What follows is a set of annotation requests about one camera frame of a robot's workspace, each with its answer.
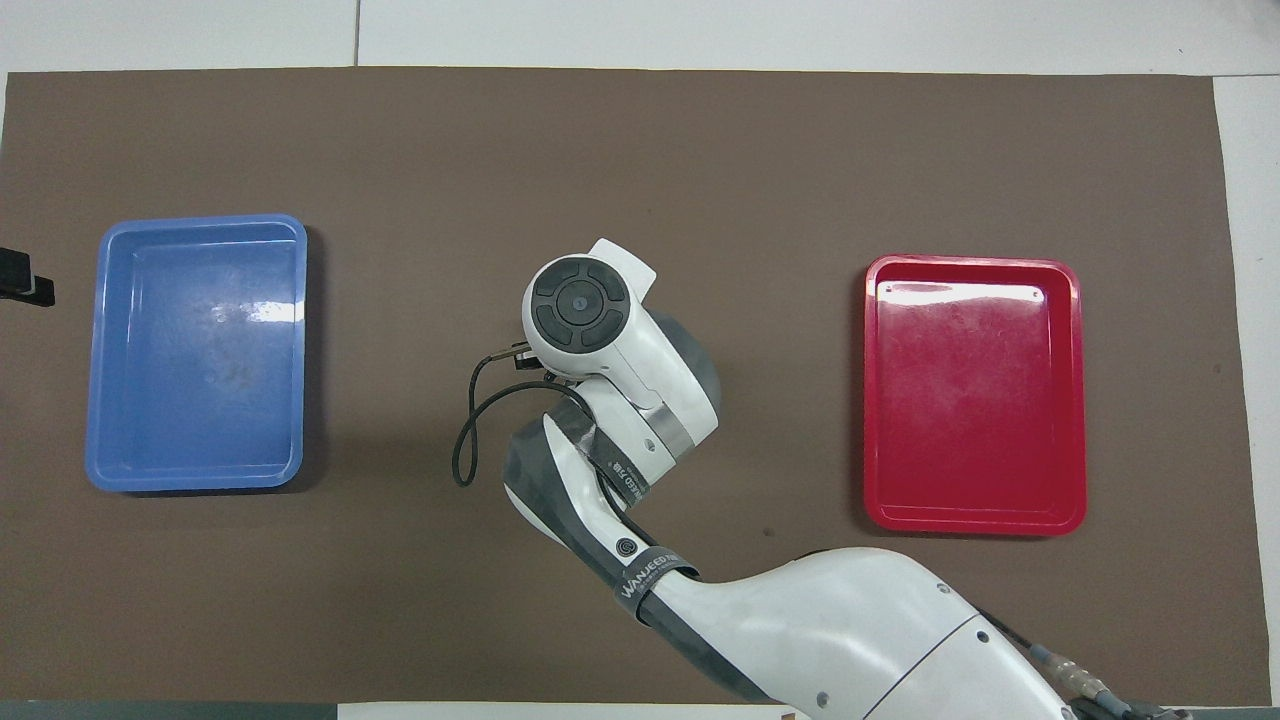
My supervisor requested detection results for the brown table mat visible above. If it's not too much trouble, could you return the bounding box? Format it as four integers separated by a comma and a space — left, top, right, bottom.
0, 68, 1272, 707

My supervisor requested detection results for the blue plastic tray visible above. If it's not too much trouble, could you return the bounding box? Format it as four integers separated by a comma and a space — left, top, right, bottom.
84, 214, 308, 493

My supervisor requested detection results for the red plastic tray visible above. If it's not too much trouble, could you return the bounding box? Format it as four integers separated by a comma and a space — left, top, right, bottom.
863, 255, 1088, 536

